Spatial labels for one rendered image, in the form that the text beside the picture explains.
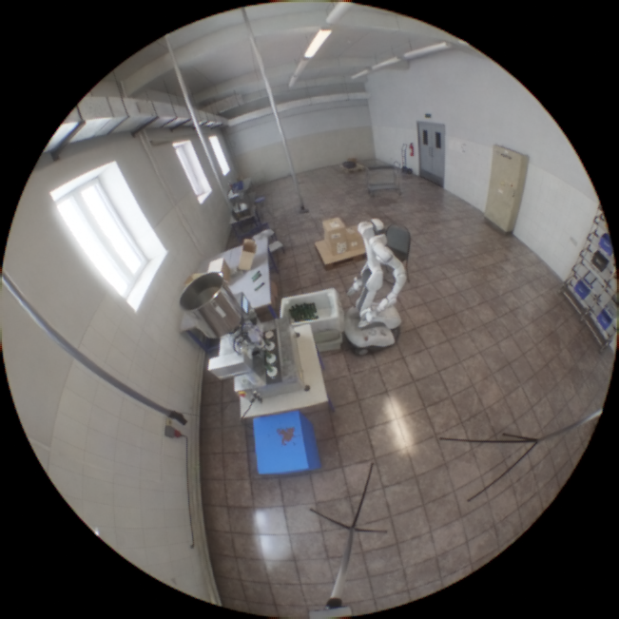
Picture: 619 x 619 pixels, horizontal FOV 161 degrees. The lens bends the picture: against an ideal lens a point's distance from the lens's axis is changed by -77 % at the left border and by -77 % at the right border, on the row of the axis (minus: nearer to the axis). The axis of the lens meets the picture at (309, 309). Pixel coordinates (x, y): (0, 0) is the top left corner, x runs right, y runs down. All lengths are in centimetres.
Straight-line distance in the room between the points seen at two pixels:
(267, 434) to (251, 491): 94
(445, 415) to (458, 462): 56
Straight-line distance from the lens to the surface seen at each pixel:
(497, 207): 589
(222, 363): 143
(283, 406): 179
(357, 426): 242
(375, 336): 241
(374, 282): 201
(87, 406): 212
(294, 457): 185
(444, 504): 258
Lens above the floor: 238
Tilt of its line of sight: 47 degrees down
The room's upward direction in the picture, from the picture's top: 18 degrees counter-clockwise
